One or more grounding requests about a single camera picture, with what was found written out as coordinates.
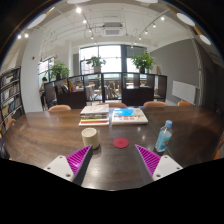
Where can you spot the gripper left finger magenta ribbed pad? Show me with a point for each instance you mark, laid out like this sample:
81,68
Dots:
72,167

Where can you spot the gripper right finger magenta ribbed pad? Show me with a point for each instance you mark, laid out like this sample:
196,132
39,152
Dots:
154,167

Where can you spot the clear water bottle blue cap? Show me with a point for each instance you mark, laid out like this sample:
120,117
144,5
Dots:
164,136

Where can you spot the cream ceramic cup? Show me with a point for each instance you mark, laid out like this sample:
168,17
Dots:
90,137

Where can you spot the red round coaster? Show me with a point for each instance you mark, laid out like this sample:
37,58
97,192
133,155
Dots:
120,143

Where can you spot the stack of books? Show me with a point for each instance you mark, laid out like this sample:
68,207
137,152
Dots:
95,115

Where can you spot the blue and white magazine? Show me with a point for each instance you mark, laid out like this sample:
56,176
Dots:
122,116

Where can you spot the orange chair far left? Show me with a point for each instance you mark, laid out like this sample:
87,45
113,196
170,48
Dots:
59,108

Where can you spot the orange chair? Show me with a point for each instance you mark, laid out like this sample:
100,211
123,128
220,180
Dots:
59,108
119,105
154,104
183,103

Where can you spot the orange chair far right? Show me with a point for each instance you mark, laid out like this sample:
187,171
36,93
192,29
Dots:
183,103

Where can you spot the orange chair centre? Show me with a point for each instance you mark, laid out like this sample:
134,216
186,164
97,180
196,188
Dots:
119,105

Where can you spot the seated person in background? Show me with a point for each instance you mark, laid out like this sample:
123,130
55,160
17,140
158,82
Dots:
42,90

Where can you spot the black shelf room divider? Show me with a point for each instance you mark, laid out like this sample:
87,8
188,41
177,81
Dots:
130,88

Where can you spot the left potted plant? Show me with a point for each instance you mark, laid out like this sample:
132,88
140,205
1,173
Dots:
59,71

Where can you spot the potted plant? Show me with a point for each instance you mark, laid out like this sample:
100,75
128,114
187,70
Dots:
143,62
96,62
59,71

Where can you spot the right potted plant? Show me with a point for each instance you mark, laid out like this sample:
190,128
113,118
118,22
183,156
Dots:
143,62

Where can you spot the middle potted plant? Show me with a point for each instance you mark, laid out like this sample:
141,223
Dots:
96,62

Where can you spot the ceiling air conditioner unit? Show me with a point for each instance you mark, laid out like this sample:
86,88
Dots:
113,29

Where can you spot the white board on wall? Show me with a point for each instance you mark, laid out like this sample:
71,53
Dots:
184,91

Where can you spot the bookshelf at left wall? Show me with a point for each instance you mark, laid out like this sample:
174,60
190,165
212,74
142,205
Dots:
11,105

